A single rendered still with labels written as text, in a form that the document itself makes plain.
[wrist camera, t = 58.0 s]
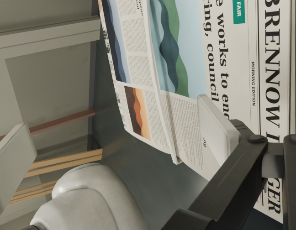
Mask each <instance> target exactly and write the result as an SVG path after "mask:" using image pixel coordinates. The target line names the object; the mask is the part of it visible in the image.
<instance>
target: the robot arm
mask: <svg viewBox="0 0 296 230"><path fill-rule="evenodd" d="M197 108H198V120H199V130H200V132H201V133H202V135H203V137H204V139H205V140H206V142H207V144H208V146H209V148H210V149H211V151H212V153H213V155H214V156H215V158H216V160H217V161H218V163H219V165H220V168H219V169H218V171H217V172H216V173H215V175H214V176H213V177H212V179H211V180H210V181H209V183H208V184H207V185H206V186H205V187H204V189H203V190H202V191H201V193H200V194H199V195H198V196H197V198H196V199H195V200H194V202H193V203H192V204H191V206H190V207H189V208H188V209H184V208H179V209H177V210H176V211H175V213H174V214H173V215H172V216H171V217H170V219H169V220H168V221H167V222H166V224H165V225H164V226H163V227H162V229H161V230H242V229H243V227H244V225H245V223H246V221H247V219H248V217H249V215H250V213H251V211H252V209H253V207H254V205H255V203H256V202H257V200H258V198H259V196H260V194H261V192H262V190H264V193H266V191H267V178H281V185H282V212H283V230H296V134H290V135H286V136H285V137H284V139H283V143H282V142H268V139H267V138H266V137H265V136H262V135H256V134H254V133H253V132H252V131H251V130H250V129H249V128H248V127H247V126H246V125H245V124H244V123H243V122H242V121H240V120H238V119H233V120H228V119H227V118H226V116H225V115H224V114H223V113H222V112H221V111H220V110H219V109H218V108H217V106H216V105H215V104H214V103H213V102H212V101H211V100H210V98H209V97H208V96H207V95H206V94H200V95H198V96H197ZM36 157H37V151H36V149H35V146H34V143H33V140H32V136H31V133H30V130H29V127H28V124H27V123H26V122H19V123H17V124H16V125H15V126H14V128H13V129H12V130H11V131H10V132H9V133H8V134H7V135H6V136H5V137H4V138H3V139H2V140H1V141H0V216H1V215H2V213H3V211H4V210H5V208H6V206H7V205H8V203H9V201H10V200H11V198H12V196H13V195H14V193H15V191H16V190H17V188H18V186H19V185H20V183H21V182H22V180H23V178H24V176H25V175H26V173H27V171H28V170H29V168H30V167H31V165H32V163H33V162H34V160H35V158H36ZM52 198H53V199H52V200H50V201H49V202H47V203H45V204H43V205H42V206H41V207H40V208H39V210H38V211H37V212H36V214H35V215H34V217H33V219H32V221H31V223H30V225H29V226H27V227H25V228H22V229H20V230H149V228H148V225H147V223H146V220H145V218H144V216H143V214H142V212H141V210H140V208H139V206H138V204H137V202H136V200H135V198H134V196H133V195H132V193H131V191H130V189H129V188H128V186H127V185H126V184H125V183H124V181H123V180H122V179H121V178H120V177H119V176H118V175H117V174H116V173H115V172H114V171H113V170H112V169H111V168H109V167H108V166H106V165H102V164H100V163H97V162H92V163H87V164H83V165H80V166H78V167H75V168H73V169H71V170H69V171H68V172H66V173H65V174H64V175H63V176H62V177H61V178H60V179H59V180H58V181H57V183H56V184H55V186H54V188H53V191H52Z"/></svg>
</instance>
